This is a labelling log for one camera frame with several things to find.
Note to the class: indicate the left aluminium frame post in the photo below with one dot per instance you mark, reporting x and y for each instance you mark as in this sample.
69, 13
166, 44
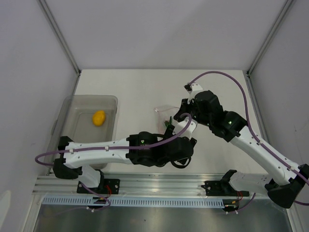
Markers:
58, 34

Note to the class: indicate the clear plastic bin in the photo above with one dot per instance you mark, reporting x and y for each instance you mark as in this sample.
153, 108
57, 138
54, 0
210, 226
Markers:
75, 119

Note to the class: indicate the aluminium frame post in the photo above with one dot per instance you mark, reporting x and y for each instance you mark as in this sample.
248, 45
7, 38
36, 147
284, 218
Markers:
276, 25
58, 34

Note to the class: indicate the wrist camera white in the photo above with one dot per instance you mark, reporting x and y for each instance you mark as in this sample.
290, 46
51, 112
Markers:
187, 127
192, 89

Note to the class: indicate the yellow lemon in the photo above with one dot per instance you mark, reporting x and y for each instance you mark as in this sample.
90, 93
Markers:
99, 118

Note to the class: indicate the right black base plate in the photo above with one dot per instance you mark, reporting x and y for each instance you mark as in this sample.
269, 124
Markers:
222, 189

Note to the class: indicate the green onion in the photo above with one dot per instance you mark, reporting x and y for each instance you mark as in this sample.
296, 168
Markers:
167, 122

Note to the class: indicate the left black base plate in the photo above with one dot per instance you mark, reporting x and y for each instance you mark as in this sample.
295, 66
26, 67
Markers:
109, 186

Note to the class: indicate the aluminium mounting rail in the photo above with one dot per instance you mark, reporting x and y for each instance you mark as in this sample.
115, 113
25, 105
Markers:
135, 185

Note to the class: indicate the clear zip top bag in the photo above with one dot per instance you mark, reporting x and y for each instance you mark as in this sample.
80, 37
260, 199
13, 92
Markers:
162, 112

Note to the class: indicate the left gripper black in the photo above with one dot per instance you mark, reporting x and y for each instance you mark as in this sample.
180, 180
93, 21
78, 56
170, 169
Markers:
168, 133

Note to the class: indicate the white slotted cable duct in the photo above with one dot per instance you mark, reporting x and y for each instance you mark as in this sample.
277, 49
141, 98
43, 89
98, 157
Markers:
134, 201

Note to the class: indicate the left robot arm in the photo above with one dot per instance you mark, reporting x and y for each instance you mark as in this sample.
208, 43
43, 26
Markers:
78, 160

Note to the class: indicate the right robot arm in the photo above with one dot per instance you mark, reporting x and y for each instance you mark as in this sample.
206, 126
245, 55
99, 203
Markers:
284, 179

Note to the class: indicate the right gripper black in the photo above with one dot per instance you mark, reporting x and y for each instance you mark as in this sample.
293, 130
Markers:
181, 109

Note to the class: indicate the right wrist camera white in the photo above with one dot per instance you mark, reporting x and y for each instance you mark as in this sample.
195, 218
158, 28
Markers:
192, 89

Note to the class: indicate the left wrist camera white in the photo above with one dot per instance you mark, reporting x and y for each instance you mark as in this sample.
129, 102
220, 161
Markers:
187, 127

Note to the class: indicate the right aluminium frame post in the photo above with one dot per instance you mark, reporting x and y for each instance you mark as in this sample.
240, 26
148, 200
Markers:
276, 25

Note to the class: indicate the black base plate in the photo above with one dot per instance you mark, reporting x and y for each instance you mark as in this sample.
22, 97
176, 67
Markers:
222, 189
109, 186

